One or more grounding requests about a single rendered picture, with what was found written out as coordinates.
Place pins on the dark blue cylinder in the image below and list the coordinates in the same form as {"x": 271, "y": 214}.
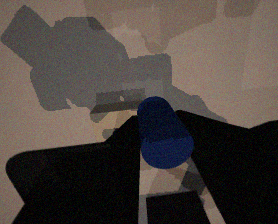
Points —
{"x": 165, "y": 141}

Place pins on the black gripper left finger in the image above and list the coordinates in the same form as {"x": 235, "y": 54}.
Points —
{"x": 113, "y": 165}

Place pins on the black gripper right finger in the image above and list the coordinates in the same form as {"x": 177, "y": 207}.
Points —
{"x": 235, "y": 163}

